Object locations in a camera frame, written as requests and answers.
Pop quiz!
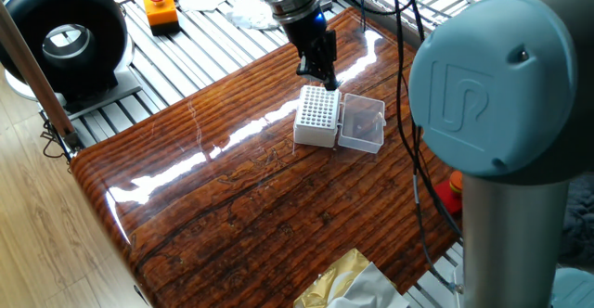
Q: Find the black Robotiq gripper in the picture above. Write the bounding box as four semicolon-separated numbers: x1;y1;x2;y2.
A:
281;9;343;92

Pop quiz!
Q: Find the white pipette tip holder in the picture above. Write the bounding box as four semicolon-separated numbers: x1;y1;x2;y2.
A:
292;84;342;149

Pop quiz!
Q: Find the clear plastic holder lid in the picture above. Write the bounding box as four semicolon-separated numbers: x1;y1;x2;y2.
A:
337;93;388;155

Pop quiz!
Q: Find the white crumpled cloth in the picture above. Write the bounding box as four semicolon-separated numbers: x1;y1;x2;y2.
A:
226;0;282;32

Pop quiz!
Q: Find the orange emergency stop button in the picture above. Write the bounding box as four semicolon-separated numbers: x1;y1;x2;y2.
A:
142;0;182;37

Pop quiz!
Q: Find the gold foil bag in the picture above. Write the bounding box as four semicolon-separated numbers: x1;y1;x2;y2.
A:
292;247;373;308

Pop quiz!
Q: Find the grey cloth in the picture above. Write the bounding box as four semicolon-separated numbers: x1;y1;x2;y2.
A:
559;173;594;268

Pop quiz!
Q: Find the grey metal rail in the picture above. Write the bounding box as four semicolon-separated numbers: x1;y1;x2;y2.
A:
350;0;479;45

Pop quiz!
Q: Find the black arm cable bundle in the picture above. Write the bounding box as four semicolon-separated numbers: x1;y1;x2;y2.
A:
319;0;465;295

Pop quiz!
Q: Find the orange toy ring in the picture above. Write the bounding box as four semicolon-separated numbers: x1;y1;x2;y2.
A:
448;169;464;196

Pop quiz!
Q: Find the red ring stacking toy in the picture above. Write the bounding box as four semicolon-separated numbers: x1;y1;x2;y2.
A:
433;177;463;216

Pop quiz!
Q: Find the black round ring device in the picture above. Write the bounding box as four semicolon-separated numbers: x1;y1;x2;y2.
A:
0;0;143;115

